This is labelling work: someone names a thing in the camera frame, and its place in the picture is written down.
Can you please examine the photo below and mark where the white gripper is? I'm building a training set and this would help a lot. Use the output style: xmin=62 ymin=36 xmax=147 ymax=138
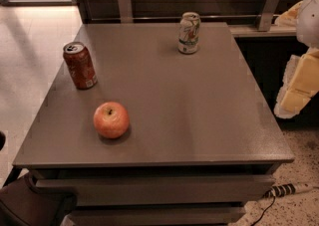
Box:
xmin=273 ymin=0 xmax=319 ymax=118

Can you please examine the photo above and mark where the red soda can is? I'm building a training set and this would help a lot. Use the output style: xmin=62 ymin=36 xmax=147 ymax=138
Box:
xmin=63 ymin=42 xmax=98 ymax=90

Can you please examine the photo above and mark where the black power cable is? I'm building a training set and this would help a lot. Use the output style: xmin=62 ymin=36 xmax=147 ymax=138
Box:
xmin=250 ymin=195 xmax=277 ymax=226

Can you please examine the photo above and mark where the right metal wall bracket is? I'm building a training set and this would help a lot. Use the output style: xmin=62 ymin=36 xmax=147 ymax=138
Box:
xmin=256 ymin=0 xmax=280 ymax=31

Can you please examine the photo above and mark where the grey side shelf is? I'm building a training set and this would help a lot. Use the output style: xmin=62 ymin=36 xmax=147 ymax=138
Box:
xmin=228 ymin=25 xmax=296 ymax=38

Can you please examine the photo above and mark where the white green 7up can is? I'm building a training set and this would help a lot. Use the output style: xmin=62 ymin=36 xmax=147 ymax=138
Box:
xmin=178 ymin=12 xmax=200 ymax=54

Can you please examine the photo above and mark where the red yellow apple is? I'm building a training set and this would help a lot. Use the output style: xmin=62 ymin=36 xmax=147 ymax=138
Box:
xmin=93 ymin=102 xmax=130 ymax=139

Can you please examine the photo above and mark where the horizontal metal rail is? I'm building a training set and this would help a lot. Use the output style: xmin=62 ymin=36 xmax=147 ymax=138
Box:
xmin=89 ymin=14 xmax=280 ymax=23

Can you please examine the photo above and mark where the white power strip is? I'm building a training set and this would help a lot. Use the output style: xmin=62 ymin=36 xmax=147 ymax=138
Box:
xmin=263 ymin=183 xmax=313 ymax=198

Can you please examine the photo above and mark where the dark brown chair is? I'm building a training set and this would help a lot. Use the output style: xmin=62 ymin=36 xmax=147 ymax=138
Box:
xmin=0 ymin=173 xmax=77 ymax=226

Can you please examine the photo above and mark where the left metal wall bracket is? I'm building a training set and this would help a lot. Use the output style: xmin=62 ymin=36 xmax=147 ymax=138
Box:
xmin=118 ymin=0 xmax=134 ymax=23

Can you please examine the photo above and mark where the grey drawer cabinet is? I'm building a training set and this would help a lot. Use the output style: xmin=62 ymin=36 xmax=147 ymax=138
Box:
xmin=14 ymin=23 xmax=294 ymax=226

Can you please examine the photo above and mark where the metal wall bracket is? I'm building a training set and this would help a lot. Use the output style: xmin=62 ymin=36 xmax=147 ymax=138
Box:
xmin=118 ymin=0 xmax=134 ymax=23
xmin=256 ymin=0 xmax=280 ymax=31

